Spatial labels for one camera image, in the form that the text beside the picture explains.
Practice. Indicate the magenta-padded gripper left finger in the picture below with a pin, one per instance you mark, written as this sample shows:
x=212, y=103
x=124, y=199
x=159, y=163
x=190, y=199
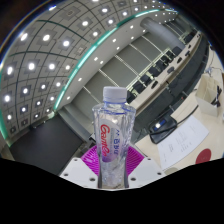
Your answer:
x=89, y=161

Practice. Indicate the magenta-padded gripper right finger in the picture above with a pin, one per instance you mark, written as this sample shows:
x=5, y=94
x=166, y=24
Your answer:
x=135, y=160

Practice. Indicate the clear plastic water bottle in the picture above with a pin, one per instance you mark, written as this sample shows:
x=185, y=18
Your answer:
x=111, y=133

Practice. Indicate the black desk conference unit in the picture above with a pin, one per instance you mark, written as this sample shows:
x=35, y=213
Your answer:
x=161, y=128

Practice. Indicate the printed white paper sheet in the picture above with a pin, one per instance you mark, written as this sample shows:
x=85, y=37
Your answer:
x=183, y=143

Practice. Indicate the row of black office chairs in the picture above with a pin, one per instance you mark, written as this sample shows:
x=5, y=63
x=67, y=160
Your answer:
x=153, y=71

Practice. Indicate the long curved conference desk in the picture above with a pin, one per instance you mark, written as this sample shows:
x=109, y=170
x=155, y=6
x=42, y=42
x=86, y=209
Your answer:
x=166, y=75

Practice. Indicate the black tool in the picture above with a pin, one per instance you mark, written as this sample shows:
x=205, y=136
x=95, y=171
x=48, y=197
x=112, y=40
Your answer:
x=218, y=95

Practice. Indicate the recessed ceiling lights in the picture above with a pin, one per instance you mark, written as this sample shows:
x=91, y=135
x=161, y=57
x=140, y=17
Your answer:
x=31, y=66

